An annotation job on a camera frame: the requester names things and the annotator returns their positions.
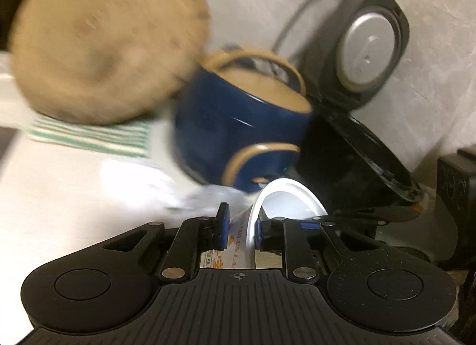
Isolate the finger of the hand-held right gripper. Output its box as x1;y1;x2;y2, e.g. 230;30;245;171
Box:
300;206;422;231

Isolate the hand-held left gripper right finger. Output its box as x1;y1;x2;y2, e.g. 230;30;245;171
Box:
256;217;376;283

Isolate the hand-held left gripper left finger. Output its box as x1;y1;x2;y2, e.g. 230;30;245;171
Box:
102;203;229;283

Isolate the white disposable bowl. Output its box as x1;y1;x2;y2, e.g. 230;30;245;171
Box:
201;178;330;269

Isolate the black rice cooker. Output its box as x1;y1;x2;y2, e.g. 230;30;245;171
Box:
297;0;425;219

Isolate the black countertop oven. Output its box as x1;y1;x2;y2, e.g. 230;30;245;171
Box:
437;149;476;272

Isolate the white plastic bag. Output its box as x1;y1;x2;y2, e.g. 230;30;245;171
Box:
100;159;224;215

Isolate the blue rice cooker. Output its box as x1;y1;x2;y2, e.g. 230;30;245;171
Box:
175;46;313;195

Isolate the green striped dish cloth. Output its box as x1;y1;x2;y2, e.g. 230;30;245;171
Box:
28;115;153;160

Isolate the round wooden cutting board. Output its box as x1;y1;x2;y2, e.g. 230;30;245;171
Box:
9;0;212;126

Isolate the black power cable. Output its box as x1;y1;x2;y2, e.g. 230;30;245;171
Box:
273;0;335;56

